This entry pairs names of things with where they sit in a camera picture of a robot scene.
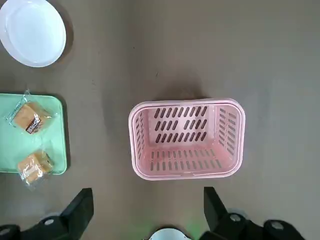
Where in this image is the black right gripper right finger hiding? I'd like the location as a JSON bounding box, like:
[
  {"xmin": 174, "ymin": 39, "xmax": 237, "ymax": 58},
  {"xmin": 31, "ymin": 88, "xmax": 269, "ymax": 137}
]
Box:
[{"xmin": 199, "ymin": 186, "xmax": 318, "ymax": 240}]

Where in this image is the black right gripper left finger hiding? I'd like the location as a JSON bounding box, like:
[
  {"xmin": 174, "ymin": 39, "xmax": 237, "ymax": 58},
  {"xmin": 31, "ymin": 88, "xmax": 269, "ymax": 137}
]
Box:
[{"xmin": 0, "ymin": 187, "xmax": 95, "ymax": 240}]

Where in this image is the small pink slotted basket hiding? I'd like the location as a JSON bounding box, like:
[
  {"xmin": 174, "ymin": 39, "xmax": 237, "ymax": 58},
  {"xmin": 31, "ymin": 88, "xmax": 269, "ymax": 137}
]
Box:
[{"xmin": 128, "ymin": 98, "xmax": 245, "ymax": 181}]

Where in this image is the clear-wrapped bread pack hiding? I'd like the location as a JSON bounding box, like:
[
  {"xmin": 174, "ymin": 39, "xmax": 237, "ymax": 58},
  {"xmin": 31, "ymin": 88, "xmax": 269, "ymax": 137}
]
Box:
[
  {"xmin": 3, "ymin": 89, "xmax": 60, "ymax": 136},
  {"xmin": 16, "ymin": 149, "xmax": 55, "ymax": 192}
]

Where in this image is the green rectangular tray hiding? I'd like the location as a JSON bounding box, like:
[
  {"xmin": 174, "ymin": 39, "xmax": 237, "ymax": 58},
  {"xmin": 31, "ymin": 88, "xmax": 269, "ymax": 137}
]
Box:
[{"xmin": 0, "ymin": 93, "xmax": 68, "ymax": 175}]

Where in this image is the white round plate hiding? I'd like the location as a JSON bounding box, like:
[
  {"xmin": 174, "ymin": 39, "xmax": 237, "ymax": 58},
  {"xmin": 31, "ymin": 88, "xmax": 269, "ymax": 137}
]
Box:
[{"xmin": 0, "ymin": 0, "xmax": 68, "ymax": 68}]

